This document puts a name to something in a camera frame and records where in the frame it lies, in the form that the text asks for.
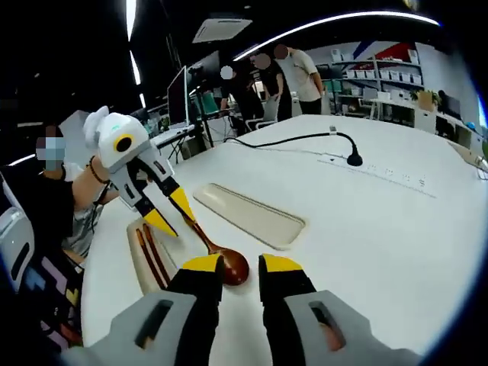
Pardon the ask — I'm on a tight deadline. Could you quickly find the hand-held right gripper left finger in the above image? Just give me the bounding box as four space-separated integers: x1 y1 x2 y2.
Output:
60 253 225 366

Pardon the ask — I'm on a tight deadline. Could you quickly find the black thin cable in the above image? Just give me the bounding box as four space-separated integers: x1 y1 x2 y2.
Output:
89 182 114 239

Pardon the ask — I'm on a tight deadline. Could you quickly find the grey storage shelf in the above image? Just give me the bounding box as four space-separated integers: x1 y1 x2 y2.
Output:
330 47 426 115

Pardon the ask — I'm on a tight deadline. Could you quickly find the person's clothed torso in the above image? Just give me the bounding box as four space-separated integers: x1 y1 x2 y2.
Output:
0 167 104 352

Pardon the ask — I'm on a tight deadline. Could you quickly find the person's right hand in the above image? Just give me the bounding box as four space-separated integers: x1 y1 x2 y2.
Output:
323 322 346 352

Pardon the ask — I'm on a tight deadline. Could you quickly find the long ceiling light strip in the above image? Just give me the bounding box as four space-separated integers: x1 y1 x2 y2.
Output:
124 0 148 110
231 10 441 62

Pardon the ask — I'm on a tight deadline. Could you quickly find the beige cutlery case base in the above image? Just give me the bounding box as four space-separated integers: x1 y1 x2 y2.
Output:
126 217 191 297

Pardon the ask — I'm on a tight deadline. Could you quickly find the computer monitor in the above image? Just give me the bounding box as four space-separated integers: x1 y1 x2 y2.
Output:
166 64 191 129

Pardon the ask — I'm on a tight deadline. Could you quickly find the brown wooden spoon utensil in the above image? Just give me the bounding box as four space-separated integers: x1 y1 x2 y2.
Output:
181 211 251 287

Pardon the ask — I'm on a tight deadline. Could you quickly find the row of white storage bins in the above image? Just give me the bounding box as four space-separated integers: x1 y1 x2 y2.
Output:
333 48 424 83

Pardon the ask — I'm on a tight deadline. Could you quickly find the green chair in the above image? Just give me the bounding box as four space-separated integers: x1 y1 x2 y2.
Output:
197 91 223 120

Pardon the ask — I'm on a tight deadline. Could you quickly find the beige cutlery case lid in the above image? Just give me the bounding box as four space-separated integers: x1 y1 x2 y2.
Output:
193 182 308 252

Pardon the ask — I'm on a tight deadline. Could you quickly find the cardboard box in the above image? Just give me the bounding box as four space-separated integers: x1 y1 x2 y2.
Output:
417 91 438 112

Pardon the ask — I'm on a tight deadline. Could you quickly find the white chest-worn device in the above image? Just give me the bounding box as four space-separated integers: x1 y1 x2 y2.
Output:
0 207 35 294

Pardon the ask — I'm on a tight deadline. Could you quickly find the brown wooden chopstick utensil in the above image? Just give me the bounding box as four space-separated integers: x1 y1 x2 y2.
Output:
143 223 172 287
135 227 165 291

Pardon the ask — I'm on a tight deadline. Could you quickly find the white office chair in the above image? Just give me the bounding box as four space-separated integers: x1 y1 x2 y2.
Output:
243 97 281 133

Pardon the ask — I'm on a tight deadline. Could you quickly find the black desk power cable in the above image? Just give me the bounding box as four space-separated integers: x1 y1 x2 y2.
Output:
222 131 364 168

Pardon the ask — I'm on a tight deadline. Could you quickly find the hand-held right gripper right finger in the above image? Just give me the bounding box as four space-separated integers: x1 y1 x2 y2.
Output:
258 252 422 366

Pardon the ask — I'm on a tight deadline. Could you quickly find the ceiling air conditioner vent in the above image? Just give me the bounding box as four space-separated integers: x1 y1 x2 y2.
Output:
192 17 253 45

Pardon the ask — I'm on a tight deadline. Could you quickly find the white side desk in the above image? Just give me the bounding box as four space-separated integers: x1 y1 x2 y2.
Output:
150 124 197 150

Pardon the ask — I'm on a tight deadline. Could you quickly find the white office desk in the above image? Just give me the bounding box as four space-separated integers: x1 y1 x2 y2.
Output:
369 97 488 150

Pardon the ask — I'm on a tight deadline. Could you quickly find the dark bead bracelet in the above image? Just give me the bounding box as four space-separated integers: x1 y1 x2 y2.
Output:
88 154 111 185

